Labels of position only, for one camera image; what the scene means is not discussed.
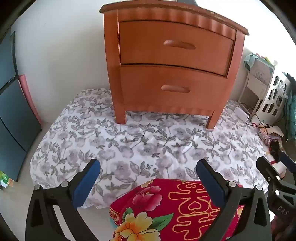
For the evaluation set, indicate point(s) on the red floral pillow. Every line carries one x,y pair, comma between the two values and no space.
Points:
175,217

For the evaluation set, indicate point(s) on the teal cloth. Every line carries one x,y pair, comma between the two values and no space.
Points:
249,60

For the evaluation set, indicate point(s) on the small white desk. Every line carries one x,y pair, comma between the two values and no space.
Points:
253,88

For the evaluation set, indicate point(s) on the white power box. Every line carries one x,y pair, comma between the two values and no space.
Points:
241,113

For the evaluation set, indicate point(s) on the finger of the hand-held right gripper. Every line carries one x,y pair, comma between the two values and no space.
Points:
289,161
269,171

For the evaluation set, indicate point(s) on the colourful toy pile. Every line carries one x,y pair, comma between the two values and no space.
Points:
268,136

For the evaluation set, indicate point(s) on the teal jacket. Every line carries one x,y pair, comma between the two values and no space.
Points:
291,111

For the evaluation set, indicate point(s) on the grey floral blanket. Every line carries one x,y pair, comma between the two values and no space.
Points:
138,143

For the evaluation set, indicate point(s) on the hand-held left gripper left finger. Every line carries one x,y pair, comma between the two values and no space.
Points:
89,178

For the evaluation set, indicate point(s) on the wooden nightstand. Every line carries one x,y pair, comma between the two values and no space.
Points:
111,69

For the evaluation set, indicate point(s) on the black toy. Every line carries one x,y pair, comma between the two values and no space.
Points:
275,150

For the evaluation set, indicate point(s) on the dark blue-grey panel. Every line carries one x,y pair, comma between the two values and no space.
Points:
13,120

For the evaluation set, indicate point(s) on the plain wooden drawer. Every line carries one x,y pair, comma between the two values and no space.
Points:
148,53

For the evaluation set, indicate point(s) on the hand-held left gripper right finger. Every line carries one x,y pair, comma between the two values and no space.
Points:
211,183

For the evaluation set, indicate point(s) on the green package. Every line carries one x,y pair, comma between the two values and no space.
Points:
4,180

